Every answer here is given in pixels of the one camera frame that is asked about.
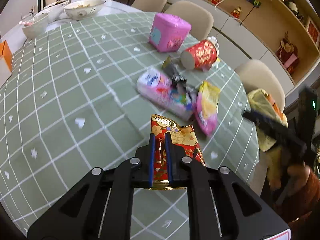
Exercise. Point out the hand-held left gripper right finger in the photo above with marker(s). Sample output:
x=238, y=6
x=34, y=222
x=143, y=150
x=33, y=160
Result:
x=169, y=165

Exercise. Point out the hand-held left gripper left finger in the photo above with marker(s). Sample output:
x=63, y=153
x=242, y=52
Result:
x=151, y=165

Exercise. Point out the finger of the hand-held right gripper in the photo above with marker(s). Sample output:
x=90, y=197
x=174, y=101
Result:
x=280, y=135

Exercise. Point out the red gold snack packet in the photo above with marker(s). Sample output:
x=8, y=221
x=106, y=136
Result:
x=185, y=140

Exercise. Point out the orange paper box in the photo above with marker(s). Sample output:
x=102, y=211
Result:
x=275, y=105

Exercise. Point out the pink yellow snack packet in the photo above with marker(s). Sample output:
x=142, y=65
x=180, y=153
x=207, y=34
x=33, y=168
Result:
x=207, y=107

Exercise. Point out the white pink tissue pack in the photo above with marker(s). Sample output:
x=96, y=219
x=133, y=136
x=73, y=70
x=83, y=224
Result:
x=155, y=85

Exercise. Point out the white black-print packet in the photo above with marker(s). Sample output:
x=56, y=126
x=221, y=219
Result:
x=180, y=78

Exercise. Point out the dark snack wrapper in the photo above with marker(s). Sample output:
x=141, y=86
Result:
x=170, y=66

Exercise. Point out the red paper cup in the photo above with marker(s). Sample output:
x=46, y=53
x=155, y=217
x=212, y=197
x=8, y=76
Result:
x=202, y=53

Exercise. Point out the person's right forearm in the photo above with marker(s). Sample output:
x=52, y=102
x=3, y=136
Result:
x=310, y=192

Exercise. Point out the yellow seat cushion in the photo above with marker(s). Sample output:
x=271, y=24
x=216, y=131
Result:
x=273, y=162

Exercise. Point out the large red flower bag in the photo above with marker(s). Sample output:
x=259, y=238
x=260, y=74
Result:
x=287, y=53

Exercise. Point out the red framed picture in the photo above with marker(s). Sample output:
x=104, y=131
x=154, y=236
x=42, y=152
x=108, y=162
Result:
x=313, y=31

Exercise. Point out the green checked tablecloth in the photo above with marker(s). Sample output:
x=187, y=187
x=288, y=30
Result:
x=75, y=92

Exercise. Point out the wine bottle in panda holder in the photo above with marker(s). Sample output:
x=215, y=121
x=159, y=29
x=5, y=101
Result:
x=292, y=5

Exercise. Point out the pink lidded tin box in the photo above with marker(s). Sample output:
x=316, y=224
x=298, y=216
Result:
x=167, y=32

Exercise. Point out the large white patterned bowl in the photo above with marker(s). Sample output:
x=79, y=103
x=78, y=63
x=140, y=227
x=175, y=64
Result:
x=83, y=10

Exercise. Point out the small white bowl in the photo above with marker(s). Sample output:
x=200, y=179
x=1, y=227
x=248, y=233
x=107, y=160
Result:
x=35, y=27

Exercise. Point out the orange white tissue box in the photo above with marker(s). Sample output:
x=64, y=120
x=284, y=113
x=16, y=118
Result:
x=5, y=60

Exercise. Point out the white bowl with dark food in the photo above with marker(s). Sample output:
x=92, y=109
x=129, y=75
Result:
x=53, y=11

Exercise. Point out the white mug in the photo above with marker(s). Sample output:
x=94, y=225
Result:
x=50, y=0

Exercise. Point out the wooden wall shelf unit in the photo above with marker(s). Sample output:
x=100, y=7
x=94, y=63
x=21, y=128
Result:
x=270, y=12

